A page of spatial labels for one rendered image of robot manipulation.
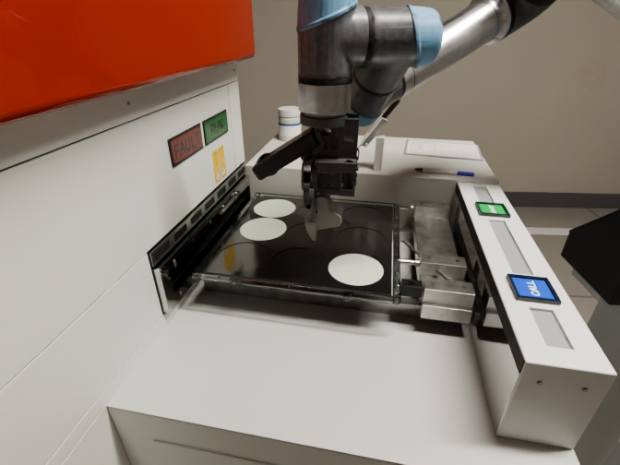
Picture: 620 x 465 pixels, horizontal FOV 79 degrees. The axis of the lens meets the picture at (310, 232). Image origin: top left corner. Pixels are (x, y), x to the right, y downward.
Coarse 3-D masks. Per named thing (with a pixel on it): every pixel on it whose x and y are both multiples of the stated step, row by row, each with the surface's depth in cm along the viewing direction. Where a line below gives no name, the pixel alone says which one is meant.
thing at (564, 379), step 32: (480, 192) 85; (480, 224) 71; (512, 224) 71; (512, 256) 62; (512, 320) 48; (544, 320) 49; (576, 320) 48; (544, 352) 43; (576, 352) 43; (544, 384) 43; (576, 384) 42; (608, 384) 42; (512, 416) 47; (544, 416) 46; (576, 416) 45
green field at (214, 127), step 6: (222, 114) 81; (210, 120) 76; (216, 120) 78; (222, 120) 81; (210, 126) 76; (216, 126) 79; (222, 126) 82; (210, 132) 76; (216, 132) 79; (222, 132) 82; (210, 138) 77
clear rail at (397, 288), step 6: (396, 204) 92; (396, 210) 89; (396, 216) 86; (396, 222) 83; (396, 228) 81; (396, 234) 79; (396, 246) 75; (396, 252) 73; (396, 258) 71; (396, 264) 69; (396, 276) 66; (396, 282) 64; (396, 288) 63; (396, 294) 62
